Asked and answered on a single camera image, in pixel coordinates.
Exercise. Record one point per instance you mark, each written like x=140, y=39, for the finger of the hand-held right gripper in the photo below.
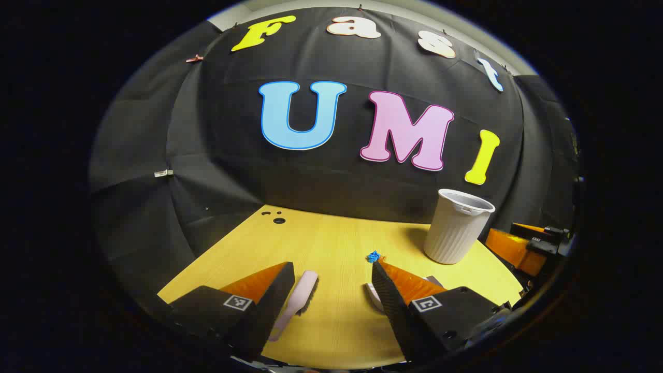
x=513, y=251
x=538, y=233

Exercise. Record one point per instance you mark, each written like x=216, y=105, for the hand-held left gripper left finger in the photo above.
x=274, y=300

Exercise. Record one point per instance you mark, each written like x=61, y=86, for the yellow wooden desktop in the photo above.
x=336, y=243

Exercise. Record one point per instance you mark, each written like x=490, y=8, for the white ribbed garbage bin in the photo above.
x=453, y=233

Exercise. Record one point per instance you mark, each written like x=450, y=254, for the red cloth clip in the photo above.
x=195, y=58

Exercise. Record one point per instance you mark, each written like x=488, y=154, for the small pink broom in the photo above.
x=303, y=287

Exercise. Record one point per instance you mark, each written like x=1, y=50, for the pink dustpan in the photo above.
x=374, y=298

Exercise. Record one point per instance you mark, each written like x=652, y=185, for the blue paper ball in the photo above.
x=373, y=256

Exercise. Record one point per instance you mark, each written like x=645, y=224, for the white cloth clip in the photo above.
x=163, y=173

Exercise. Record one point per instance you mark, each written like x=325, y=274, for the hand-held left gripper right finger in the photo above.
x=389, y=305

